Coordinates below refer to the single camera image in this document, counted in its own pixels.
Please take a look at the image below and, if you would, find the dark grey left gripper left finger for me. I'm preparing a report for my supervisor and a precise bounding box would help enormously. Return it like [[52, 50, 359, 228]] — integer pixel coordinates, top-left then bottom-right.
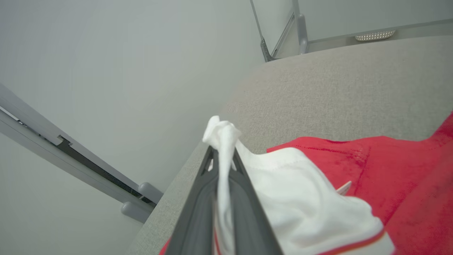
[[165, 146, 218, 255]]

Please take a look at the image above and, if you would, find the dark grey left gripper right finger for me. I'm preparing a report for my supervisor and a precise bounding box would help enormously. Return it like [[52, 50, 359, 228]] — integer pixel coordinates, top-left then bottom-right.
[[228, 149, 283, 255]]

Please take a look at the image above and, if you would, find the grey partition joint post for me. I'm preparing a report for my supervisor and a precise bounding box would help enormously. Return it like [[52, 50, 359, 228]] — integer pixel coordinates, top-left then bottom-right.
[[0, 83, 157, 208]]

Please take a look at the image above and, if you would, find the grey fabric sofa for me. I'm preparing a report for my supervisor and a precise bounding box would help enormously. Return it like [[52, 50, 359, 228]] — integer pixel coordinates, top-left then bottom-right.
[[126, 35, 453, 255]]

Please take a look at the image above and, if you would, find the grey rounded partition foot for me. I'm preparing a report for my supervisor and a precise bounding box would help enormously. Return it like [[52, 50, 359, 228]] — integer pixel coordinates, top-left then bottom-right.
[[121, 202, 155, 224]]

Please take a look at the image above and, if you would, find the grey partition corner post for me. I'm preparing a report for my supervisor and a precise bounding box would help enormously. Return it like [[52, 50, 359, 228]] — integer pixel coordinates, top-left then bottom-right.
[[250, 0, 308, 63]]

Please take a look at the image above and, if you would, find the red shirt with white trim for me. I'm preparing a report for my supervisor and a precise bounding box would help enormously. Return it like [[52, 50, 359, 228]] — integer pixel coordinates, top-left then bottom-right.
[[159, 115, 453, 255]]

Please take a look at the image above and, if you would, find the white perforated laundry basket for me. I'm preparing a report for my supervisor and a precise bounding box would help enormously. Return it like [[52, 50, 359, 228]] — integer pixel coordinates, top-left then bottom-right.
[[355, 30, 396, 42]]

